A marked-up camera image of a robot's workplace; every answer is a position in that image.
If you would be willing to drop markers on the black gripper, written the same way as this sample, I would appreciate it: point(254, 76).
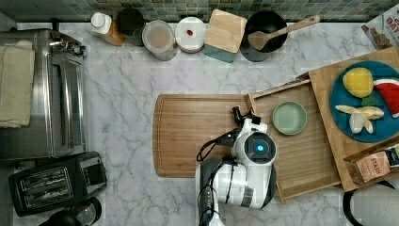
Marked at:
point(238, 117)

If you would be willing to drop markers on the wooden drawer with black handle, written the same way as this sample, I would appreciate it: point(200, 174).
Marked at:
point(305, 163)

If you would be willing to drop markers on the stash tea packet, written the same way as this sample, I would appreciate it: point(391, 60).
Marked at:
point(378, 164)

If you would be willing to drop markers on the paper towel roll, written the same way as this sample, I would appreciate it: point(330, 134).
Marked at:
point(378, 207)

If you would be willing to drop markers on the black two-slot toaster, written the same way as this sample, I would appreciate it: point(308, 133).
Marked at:
point(65, 182)

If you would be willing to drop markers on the red plush watermelon slice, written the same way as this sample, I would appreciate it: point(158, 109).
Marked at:
point(389, 91)

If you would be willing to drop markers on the small pink white container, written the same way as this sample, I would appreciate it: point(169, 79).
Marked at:
point(189, 34)

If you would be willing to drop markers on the clear jar with cereal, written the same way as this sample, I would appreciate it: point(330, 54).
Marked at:
point(158, 38)

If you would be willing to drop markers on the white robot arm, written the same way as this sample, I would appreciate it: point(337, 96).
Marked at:
point(236, 168)

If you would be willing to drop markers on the wooden tea box holder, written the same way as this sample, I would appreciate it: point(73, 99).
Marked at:
point(352, 177)

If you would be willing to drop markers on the bamboo cutting board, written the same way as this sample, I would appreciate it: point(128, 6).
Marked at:
point(182, 123)

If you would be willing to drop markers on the wooden spatula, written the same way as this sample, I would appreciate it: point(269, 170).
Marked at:
point(259, 39)

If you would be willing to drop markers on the teal canister with wooden lid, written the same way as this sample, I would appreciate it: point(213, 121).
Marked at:
point(224, 35)

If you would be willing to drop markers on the beige folded towel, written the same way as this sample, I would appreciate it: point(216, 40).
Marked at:
point(17, 70)

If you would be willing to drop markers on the oat cereal box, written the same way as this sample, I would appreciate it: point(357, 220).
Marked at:
point(383, 30)

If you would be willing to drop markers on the plush peeled banana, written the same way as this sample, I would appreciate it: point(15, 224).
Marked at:
point(361, 117)

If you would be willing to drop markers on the black utensil holder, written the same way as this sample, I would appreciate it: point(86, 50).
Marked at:
point(268, 22)

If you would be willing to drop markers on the black paper towel holder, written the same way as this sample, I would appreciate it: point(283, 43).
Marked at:
point(346, 204)

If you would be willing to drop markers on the stainless toaster oven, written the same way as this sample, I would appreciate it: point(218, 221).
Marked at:
point(57, 119)

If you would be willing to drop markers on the bottle with white cap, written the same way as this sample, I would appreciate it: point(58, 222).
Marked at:
point(103, 26)

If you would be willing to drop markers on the small green bowl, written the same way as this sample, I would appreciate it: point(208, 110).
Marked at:
point(289, 118)

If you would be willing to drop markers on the dark teal plate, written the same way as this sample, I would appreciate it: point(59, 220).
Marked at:
point(384, 127)

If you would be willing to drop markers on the dark grey cup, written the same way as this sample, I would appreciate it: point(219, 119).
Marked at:
point(130, 23)

